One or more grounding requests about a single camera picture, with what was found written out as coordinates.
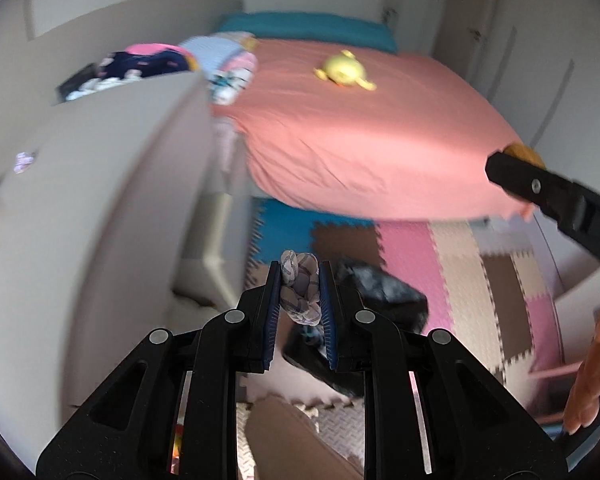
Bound checked fabric bow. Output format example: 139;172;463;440
279;249;322;327

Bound person right hand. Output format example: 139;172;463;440
564;315;600;434

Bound colourful foam floor mat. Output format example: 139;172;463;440
239;198;572;479

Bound black toy storage bin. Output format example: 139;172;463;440
283;258;429;398

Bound pink bed mattress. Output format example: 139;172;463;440
215;39;533;221

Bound wardrobe doors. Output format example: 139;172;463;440
384;0;600;191

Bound white desk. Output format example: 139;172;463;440
0;73;214;468

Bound yellow duck plush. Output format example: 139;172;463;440
314;50;377;91

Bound teal pillow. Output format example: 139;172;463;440
218;12;398;54

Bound purple flower hair clip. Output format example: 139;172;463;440
12;152;36;174

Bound pile of folded clothes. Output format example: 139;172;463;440
66;32;259;106

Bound black box on desk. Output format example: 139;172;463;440
56;63;96;102

